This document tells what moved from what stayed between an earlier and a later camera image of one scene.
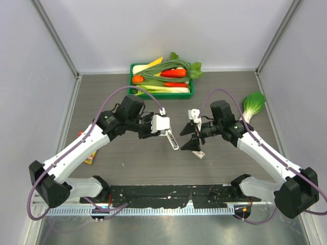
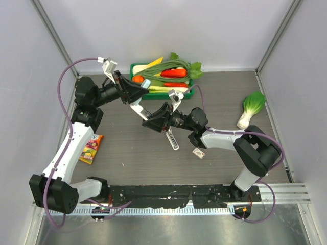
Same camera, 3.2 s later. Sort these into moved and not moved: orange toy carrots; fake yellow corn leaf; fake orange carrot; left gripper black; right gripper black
Moved: right gripper black; left gripper black
Not moved: orange toy carrots; fake yellow corn leaf; fake orange carrot
